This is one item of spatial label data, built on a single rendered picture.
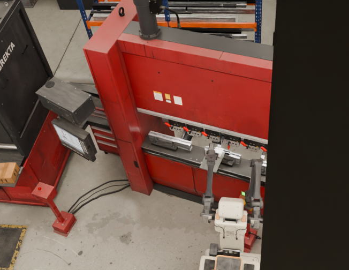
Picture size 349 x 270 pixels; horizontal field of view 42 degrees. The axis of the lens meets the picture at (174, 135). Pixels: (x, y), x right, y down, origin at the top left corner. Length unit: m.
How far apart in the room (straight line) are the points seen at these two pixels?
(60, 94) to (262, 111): 1.82
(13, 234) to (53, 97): 2.24
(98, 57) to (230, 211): 1.76
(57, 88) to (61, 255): 2.13
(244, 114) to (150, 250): 2.07
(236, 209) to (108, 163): 2.63
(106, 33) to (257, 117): 1.54
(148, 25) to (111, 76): 0.60
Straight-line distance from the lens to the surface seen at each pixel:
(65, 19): 8.80
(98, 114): 5.52
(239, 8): 5.74
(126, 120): 4.64
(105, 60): 4.12
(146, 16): 3.95
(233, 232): 4.13
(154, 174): 5.46
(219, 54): 3.82
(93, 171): 6.15
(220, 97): 4.12
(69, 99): 4.26
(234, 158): 4.76
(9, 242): 5.98
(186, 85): 4.18
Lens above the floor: 4.79
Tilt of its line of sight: 50 degrees down
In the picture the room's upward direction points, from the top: 11 degrees counter-clockwise
